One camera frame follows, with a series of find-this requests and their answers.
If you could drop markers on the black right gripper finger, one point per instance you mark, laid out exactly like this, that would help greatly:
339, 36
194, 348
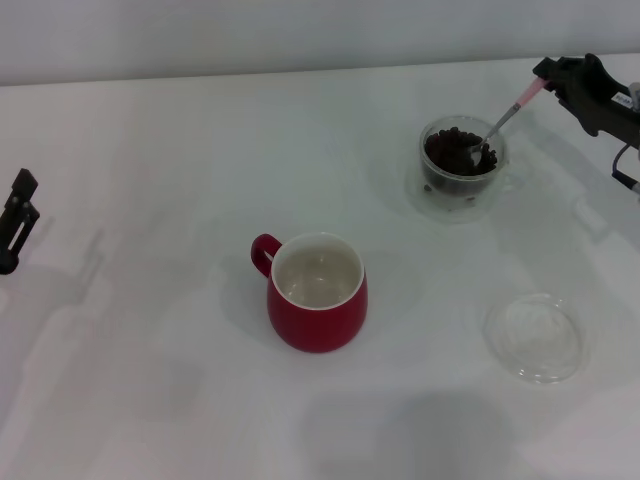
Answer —
585, 105
565, 69

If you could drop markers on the clear glass saucer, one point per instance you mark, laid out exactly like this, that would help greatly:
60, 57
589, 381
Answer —
450, 214

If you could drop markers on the red ceramic mug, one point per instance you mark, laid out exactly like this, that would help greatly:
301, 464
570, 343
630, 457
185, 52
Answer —
320, 325

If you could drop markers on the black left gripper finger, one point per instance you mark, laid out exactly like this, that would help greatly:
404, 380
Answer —
22, 185

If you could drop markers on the small clear glass dish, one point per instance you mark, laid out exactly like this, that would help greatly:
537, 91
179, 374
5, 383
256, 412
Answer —
535, 335

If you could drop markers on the clear glass cup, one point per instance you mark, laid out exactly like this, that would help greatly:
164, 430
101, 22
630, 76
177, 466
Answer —
500, 165

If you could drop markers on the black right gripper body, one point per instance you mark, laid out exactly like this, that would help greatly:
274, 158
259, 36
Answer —
622, 112

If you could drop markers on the coffee bean pile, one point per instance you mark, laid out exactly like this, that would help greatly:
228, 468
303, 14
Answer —
450, 152

